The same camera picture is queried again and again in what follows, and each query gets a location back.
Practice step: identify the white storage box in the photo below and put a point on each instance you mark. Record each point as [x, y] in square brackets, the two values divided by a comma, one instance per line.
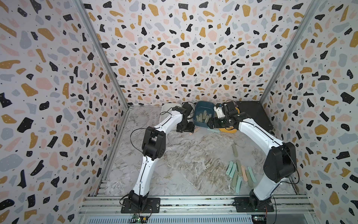
[167, 107]

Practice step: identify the pink knife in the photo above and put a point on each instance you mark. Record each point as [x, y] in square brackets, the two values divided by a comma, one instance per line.
[195, 130]
[244, 175]

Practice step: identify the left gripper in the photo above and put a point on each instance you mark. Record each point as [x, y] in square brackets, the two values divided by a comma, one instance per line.
[191, 129]

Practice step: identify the aluminium front rail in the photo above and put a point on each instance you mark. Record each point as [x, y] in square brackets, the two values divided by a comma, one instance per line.
[282, 209]

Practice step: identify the dark teal storage box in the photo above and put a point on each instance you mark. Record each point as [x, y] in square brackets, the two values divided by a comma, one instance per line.
[199, 109]

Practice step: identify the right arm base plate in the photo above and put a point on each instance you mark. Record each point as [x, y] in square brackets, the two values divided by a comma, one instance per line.
[252, 204]

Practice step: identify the mint knife lowest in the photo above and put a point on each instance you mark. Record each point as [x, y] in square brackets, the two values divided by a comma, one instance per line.
[238, 185]

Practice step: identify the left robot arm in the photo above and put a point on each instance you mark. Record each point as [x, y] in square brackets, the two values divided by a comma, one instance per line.
[154, 147]

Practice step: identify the mint knife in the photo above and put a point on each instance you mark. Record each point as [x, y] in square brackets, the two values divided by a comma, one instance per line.
[214, 130]
[252, 176]
[229, 168]
[234, 169]

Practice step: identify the yellow storage box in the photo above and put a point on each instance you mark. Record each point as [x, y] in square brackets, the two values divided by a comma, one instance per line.
[228, 111]

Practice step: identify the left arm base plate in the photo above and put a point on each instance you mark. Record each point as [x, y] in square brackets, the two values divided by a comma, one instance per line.
[149, 205]

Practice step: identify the black case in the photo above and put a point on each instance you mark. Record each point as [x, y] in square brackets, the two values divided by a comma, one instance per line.
[256, 111]

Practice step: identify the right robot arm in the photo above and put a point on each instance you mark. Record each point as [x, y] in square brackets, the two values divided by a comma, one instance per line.
[280, 161]

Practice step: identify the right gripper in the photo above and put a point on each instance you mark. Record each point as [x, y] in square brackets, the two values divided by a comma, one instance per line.
[215, 125]

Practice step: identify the olive knife lowest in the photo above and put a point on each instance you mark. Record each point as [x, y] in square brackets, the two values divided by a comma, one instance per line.
[234, 180]

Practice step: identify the olive knife bottom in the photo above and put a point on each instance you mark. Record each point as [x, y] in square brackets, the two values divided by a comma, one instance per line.
[239, 170]

